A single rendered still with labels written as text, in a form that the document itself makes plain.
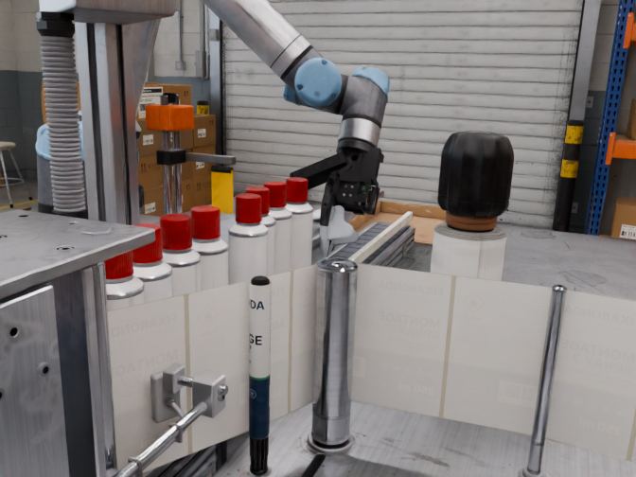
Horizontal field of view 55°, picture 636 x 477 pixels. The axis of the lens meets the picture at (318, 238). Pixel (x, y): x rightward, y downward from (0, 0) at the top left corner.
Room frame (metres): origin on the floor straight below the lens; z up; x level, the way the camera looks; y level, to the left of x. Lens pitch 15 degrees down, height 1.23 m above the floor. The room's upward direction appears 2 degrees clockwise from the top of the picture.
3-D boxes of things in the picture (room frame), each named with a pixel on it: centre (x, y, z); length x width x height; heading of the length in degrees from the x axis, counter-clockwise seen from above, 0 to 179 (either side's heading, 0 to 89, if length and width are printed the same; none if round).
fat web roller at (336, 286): (0.53, -0.02, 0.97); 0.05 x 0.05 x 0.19
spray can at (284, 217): (0.86, 0.06, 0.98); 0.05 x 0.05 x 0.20
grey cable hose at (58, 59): (0.62, 0.26, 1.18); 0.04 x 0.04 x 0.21
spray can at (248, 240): (0.76, 0.09, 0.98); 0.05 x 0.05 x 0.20
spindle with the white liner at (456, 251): (0.70, -0.18, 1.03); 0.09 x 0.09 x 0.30
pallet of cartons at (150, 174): (4.92, 1.49, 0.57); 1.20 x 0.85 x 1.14; 160
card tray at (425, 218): (1.66, -0.26, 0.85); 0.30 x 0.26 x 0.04; 159
